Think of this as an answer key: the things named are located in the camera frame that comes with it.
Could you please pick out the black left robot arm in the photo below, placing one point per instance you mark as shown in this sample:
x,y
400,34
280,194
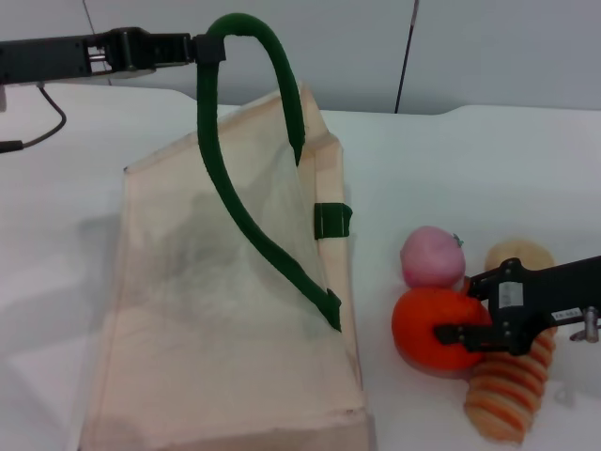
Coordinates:
x,y
42,58

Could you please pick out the orange toy fruit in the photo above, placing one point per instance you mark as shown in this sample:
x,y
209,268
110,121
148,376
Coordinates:
x,y
418,315

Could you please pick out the striped orange toy bread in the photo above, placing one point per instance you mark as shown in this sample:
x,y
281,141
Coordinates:
x,y
507,390

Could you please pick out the beige round toy bun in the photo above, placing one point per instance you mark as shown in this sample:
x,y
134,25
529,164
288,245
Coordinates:
x,y
521,251

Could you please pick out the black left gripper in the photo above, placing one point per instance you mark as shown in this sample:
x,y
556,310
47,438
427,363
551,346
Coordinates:
x,y
127,51

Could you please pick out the silver metal fitting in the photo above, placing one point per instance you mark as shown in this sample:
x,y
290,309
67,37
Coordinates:
x,y
587,324

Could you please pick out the pink toy peach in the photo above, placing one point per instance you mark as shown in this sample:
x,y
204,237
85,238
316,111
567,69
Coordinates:
x,y
432,258

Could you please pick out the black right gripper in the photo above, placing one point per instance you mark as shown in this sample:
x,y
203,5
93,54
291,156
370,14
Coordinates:
x,y
540,293

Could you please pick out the thin dark vertical strip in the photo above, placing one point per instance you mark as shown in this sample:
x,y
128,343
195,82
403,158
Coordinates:
x,y
405,56

